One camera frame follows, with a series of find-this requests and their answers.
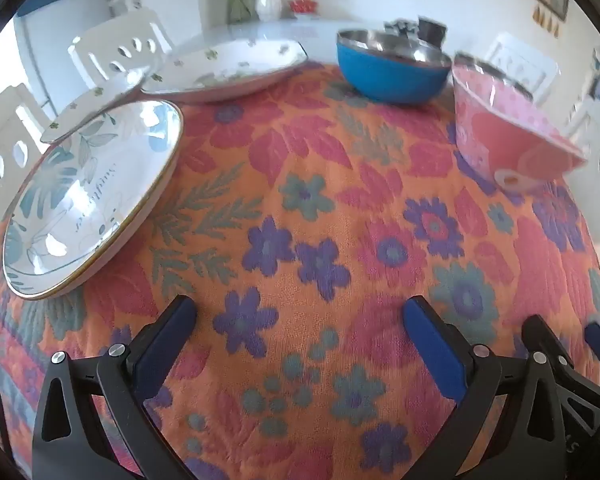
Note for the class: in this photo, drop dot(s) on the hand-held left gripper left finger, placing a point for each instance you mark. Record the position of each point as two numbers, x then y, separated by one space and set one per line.
167 345

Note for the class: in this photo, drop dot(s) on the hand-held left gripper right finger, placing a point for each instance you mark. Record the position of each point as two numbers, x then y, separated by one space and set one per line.
432 350

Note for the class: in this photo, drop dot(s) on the round leaf print plate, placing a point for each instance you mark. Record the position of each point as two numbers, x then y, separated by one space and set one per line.
80 200

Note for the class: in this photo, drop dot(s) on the pale pink dotted bowl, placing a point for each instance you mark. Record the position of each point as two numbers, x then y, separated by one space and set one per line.
510 145

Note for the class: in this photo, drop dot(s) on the small clover print plate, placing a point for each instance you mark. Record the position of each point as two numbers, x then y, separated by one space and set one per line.
90 105

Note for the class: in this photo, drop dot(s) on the blue steel bowl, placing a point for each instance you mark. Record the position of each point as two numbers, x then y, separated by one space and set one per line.
385 77

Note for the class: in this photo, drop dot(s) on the magenta steel bowl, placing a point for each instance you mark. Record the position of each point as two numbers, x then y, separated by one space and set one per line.
485 64

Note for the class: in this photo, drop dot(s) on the oval clover print plate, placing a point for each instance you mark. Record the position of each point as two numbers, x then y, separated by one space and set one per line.
230 67

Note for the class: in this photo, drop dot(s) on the white cabinet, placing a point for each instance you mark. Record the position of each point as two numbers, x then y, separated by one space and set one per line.
597 160

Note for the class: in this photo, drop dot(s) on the floral orange tablecloth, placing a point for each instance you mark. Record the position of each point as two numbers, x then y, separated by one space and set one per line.
330 185

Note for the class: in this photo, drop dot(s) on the white cutout chair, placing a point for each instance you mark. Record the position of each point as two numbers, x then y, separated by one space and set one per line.
10 160
125 50
522 62

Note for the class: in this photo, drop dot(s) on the black object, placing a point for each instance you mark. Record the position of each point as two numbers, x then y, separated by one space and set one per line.
432 30

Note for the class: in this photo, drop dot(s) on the white vase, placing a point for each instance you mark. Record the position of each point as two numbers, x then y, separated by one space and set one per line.
268 2

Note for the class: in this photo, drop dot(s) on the red flower ornament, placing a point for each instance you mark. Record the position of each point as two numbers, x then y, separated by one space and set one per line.
304 6

